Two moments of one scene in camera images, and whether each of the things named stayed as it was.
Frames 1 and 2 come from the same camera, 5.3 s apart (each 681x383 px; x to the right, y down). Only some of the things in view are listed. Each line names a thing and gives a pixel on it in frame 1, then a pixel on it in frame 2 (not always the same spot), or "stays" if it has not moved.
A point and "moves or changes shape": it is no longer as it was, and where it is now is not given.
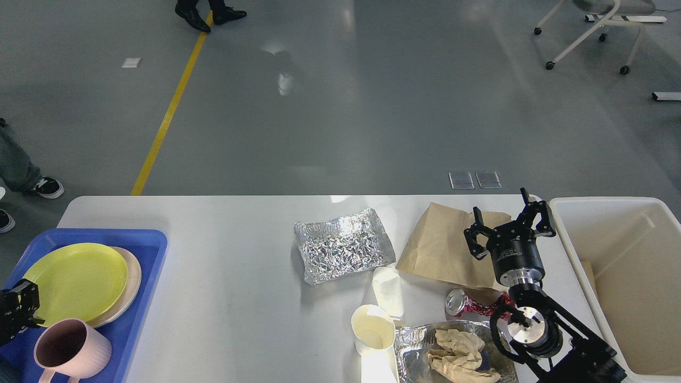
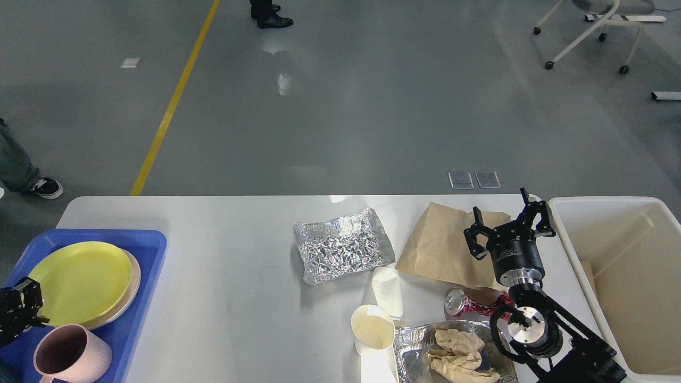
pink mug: (71, 347) moves or changes shape
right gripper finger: (544, 226) stays
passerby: (187, 10) → (266, 14)
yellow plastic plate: (77, 281) stays
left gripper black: (28, 295) stays
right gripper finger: (477, 250) stays
